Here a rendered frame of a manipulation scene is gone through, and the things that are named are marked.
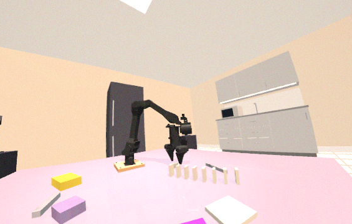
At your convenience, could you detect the white rectangular bar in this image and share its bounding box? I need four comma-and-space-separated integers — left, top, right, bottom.
32, 192, 60, 218

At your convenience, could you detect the pale purple block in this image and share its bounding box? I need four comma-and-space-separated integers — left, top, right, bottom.
51, 195, 86, 224

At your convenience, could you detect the purple flat rectangular block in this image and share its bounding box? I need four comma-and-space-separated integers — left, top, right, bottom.
181, 218, 206, 224

